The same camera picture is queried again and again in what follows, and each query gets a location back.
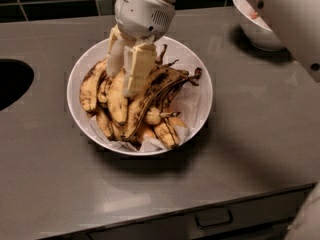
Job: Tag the grey drawer front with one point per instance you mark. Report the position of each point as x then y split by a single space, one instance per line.
260 218

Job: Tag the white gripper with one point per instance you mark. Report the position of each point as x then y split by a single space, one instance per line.
141 12

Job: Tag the white paper bowl liner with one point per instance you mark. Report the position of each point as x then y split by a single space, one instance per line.
189 102

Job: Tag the black drawer handle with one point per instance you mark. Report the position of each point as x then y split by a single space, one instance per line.
213 218

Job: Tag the large front spotted banana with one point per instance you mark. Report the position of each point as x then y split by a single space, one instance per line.
157 82

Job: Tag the lower right banana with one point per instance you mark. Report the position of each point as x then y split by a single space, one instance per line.
166 133

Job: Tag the dark round counter opening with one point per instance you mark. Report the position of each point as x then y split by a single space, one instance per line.
16 78

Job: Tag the white bowl with bananas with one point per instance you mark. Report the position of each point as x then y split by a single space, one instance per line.
187 60

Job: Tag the lower left banana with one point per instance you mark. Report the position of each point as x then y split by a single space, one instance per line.
104 122

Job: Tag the small stubby banana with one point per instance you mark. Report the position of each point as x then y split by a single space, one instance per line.
153 116

